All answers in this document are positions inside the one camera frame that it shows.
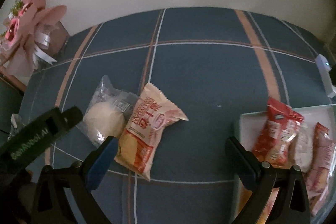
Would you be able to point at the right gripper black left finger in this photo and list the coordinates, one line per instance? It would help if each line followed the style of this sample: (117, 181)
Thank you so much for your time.
(97, 163)

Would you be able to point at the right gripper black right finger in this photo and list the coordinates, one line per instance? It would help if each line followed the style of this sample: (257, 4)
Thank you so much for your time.
(254, 174)

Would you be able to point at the red peanut snack bag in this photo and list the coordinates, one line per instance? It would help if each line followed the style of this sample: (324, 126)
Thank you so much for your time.
(281, 127)

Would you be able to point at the white grey snack packet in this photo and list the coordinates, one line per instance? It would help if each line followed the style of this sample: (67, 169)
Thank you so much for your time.
(301, 150)

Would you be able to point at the crumpled patterned paper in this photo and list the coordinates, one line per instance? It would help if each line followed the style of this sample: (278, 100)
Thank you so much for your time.
(16, 125)

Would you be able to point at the beige toast bread packet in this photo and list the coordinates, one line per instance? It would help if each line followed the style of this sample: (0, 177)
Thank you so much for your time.
(142, 134)

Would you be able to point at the teal rimmed white tray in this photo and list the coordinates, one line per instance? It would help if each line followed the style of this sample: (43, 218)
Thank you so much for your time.
(247, 130)

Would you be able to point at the clear wrapped white bun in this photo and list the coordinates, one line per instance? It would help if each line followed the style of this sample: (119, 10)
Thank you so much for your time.
(107, 113)

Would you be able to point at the pink snack packet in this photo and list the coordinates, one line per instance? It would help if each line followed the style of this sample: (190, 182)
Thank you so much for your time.
(322, 168)

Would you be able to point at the blue plaid tablecloth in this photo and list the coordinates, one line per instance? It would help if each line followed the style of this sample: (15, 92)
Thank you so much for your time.
(215, 65)

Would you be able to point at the pink paper flower bouquet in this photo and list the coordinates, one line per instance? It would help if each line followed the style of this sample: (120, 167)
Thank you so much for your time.
(33, 34)

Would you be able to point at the white power strip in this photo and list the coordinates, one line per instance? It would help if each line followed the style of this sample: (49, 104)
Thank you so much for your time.
(324, 68)

